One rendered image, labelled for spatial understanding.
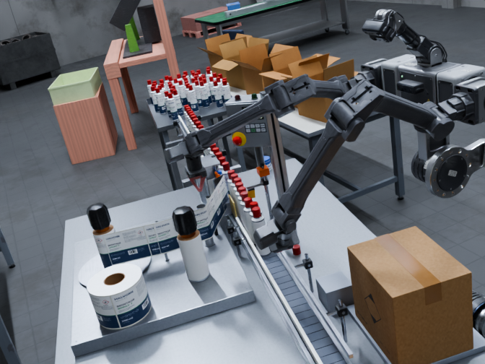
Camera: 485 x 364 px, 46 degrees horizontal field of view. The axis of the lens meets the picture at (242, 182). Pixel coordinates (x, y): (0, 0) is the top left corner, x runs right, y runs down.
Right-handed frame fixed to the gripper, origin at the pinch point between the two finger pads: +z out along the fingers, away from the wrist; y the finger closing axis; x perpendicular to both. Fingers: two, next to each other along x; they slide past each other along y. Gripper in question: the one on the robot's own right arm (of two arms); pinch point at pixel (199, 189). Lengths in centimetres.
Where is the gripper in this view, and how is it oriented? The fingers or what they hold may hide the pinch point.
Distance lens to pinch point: 224.0
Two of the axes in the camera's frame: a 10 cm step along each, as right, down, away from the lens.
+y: 2.9, 3.5, -8.9
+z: 1.6, 9.0, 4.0
